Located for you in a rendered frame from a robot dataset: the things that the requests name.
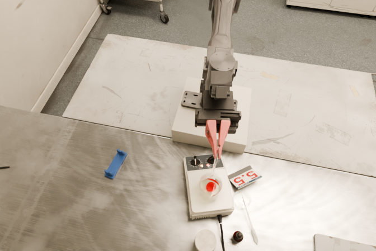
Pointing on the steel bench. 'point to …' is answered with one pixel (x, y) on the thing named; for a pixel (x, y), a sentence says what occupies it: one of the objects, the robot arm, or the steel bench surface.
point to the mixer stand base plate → (338, 244)
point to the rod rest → (116, 164)
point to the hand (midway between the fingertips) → (217, 154)
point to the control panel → (202, 162)
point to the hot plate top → (200, 204)
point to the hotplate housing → (206, 212)
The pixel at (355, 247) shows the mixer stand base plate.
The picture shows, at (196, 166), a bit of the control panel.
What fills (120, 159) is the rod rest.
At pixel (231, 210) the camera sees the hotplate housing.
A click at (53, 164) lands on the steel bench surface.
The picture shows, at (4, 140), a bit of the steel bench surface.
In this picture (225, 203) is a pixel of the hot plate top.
